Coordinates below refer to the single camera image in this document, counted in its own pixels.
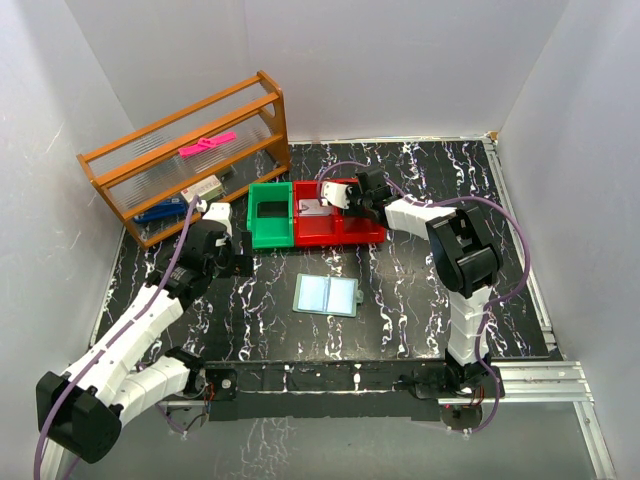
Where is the white striped credit card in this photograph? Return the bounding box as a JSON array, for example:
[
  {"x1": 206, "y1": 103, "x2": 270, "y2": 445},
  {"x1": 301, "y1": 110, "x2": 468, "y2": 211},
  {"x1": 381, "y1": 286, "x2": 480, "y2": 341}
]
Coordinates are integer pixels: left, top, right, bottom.
[{"x1": 298, "y1": 199, "x2": 333, "y2": 217}]

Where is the black credit card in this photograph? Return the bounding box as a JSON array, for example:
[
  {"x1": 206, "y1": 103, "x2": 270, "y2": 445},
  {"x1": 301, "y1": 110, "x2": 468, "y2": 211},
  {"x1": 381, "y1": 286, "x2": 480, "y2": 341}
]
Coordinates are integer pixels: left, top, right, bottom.
[{"x1": 256, "y1": 201, "x2": 289, "y2": 218}]

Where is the green card holder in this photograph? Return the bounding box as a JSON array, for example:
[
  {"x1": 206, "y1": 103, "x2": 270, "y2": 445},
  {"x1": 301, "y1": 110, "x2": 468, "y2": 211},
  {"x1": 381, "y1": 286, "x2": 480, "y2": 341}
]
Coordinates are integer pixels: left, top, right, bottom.
[{"x1": 292, "y1": 273, "x2": 364, "y2": 318}]

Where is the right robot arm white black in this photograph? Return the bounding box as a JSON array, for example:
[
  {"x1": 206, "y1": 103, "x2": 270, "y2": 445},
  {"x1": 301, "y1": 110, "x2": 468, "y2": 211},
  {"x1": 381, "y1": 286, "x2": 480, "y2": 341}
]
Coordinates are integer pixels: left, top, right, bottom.
[{"x1": 322, "y1": 168, "x2": 503, "y2": 397}]

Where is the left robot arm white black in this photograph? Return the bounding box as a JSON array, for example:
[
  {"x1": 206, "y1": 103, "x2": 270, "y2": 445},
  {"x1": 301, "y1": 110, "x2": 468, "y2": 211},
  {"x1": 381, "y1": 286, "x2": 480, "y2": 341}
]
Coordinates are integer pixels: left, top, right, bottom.
[{"x1": 34, "y1": 218, "x2": 253, "y2": 469}]

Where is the right red plastic bin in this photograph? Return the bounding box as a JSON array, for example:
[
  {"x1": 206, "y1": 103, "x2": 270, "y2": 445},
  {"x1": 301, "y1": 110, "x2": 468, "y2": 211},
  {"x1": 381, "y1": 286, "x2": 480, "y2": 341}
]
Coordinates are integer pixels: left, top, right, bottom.
[{"x1": 334, "y1": 178, "x2": 386, "y2": 245}]

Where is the red plastic bin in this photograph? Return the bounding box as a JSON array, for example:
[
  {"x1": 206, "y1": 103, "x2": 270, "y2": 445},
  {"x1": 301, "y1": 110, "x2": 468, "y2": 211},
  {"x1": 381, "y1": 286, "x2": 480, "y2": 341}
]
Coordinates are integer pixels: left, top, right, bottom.
[
  {"x1": 293, "y1": 181, "x2": 339, "y2": 247},
  {"x1": 334, "y1": 178, "x2": 386, "y2": 245}
]

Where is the blue stapler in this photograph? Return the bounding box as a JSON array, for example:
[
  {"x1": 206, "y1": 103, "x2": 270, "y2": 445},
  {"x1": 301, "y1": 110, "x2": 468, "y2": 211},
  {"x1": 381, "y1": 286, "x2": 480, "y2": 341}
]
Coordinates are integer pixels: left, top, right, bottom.
[{"x1": 133, "y1": 197, "x2": 188, "y2": 224}]

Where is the white red box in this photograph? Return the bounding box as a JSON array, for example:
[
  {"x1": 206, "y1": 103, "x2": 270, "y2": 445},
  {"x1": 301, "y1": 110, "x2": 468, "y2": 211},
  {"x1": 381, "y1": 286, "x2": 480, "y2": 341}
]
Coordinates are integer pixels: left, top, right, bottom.
[{"x1": 181, "y1": 175, "x2": 224, "y2": 203}]

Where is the green plastic bin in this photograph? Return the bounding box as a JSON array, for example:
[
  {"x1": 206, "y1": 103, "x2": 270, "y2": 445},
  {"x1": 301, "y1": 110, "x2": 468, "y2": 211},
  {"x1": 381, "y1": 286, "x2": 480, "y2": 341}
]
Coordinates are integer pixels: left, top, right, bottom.
[{"x1": 247, "y1": 182, "x2": 294, "y2": 249}]

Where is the middle red plastic bin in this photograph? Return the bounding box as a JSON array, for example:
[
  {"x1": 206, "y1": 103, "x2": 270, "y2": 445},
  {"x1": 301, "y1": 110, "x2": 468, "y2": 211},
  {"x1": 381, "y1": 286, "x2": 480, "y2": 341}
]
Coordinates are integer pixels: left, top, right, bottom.
[{"x1": 293, "y1": 181, "x2": 339, "y2": 247}]

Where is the wooden shelf rack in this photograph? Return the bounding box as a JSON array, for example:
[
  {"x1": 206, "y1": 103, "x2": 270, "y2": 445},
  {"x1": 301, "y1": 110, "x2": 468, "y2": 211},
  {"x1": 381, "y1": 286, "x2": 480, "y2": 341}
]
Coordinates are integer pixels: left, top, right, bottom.
[{"x1": 77, "y1": 71, "x2": 291, "y2": 249}]

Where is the pink plastic clip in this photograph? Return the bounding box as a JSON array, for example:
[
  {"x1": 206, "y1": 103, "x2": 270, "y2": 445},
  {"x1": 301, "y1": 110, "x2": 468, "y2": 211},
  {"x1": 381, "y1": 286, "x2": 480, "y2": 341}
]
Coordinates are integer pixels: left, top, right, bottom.
[{"x1": 178, "y1": 132, "x2": 237, "y2": 158}]

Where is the black grey stapler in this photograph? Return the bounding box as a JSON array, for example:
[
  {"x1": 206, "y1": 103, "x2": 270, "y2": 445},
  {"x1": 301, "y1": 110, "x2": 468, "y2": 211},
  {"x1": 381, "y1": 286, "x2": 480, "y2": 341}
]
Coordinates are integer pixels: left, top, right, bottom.
[{"x1": 463, "y1": 206, "x2": 499, "y2": 256}]

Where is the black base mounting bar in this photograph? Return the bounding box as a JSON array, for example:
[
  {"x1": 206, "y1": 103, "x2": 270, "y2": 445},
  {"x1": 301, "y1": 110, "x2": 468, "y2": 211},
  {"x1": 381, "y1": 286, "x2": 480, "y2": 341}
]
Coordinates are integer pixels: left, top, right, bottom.
[{"x1": 149, "y1": 359, "x2": 506, "y2": 424}]

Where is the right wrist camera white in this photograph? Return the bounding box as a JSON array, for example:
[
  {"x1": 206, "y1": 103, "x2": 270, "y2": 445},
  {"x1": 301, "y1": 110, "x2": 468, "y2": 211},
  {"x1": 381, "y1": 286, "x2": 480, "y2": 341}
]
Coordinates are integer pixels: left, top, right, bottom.
[{"x1": 320, "y1": 181, "x2": 351, "y2": 210}]

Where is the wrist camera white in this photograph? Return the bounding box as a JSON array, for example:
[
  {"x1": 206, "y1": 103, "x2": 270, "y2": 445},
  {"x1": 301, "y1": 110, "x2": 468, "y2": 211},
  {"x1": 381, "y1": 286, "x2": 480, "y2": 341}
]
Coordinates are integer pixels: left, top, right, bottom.
[
  {"x1": 202, "y1": 202, "x2": 233, "y2": 237},
  {"x1": 320, "y1": 181, "x2": 351, "y2": 210}
]

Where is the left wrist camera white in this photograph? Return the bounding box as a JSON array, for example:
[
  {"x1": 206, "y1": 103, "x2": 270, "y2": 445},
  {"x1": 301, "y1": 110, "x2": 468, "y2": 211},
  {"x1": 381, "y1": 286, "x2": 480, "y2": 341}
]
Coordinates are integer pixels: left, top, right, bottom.
[{"x1": 202, "y1": 202, "x2": 233, "y2": 237}]

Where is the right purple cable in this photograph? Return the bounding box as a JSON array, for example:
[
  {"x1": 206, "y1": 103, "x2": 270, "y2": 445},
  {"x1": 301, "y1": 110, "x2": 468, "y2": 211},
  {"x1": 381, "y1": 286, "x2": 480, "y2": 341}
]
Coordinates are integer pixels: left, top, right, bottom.
[{"x1": 315, "y1": 160, "x2": 532, "y2": 434}]

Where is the purple cable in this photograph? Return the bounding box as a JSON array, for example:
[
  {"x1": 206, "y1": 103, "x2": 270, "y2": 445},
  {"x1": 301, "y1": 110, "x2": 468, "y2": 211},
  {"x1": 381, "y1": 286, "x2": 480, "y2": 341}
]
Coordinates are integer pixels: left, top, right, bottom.
[
  {"x1": 315, "y1": 160, "x2": 532, "y2": 434},
  {"x1": 32, "y1": 195, "x2": 206, "y2": 480}
]

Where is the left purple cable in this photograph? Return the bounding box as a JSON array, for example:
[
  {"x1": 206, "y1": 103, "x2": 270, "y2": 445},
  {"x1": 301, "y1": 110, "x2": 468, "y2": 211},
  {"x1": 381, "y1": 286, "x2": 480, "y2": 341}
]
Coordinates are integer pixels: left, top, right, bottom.
[{"x1": 32, "y1": 195, "x2": 206, "y2": 480}]

